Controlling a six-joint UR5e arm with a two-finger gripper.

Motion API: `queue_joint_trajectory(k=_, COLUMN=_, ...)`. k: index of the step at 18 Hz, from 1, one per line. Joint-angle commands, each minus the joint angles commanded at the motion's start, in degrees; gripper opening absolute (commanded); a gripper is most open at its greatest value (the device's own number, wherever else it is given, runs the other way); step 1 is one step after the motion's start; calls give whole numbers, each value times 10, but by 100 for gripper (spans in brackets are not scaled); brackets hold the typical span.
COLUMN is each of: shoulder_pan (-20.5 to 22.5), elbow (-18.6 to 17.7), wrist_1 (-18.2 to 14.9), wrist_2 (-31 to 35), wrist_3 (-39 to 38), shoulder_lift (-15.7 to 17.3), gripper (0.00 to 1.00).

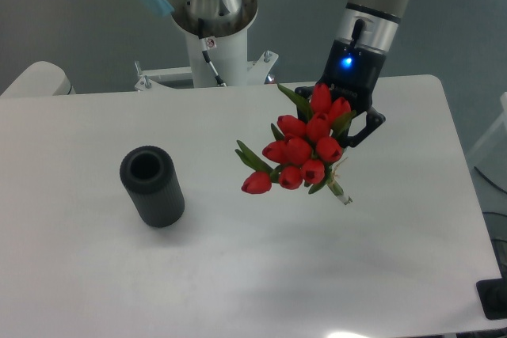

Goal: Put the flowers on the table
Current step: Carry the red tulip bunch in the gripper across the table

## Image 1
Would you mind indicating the dark grey ribbed vase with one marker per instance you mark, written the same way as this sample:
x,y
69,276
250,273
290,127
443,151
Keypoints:
x,y
149,177

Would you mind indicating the red tulip bouquet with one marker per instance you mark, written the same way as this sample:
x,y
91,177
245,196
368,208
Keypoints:
x,y
307,149

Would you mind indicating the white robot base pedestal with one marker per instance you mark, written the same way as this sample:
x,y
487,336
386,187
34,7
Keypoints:
x,y
216,37

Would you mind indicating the white frame at right edge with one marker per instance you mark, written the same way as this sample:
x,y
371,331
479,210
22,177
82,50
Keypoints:
x,y
489,139

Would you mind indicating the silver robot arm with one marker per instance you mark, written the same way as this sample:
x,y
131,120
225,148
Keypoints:
x,y
368,24

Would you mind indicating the white rounded furniture piece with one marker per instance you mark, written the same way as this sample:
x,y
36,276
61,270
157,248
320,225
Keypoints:
x,y
41,79

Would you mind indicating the black device at table edge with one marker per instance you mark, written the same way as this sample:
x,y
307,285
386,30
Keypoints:
x,y
492,295

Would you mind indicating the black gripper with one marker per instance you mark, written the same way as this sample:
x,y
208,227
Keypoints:
x,y
351,74

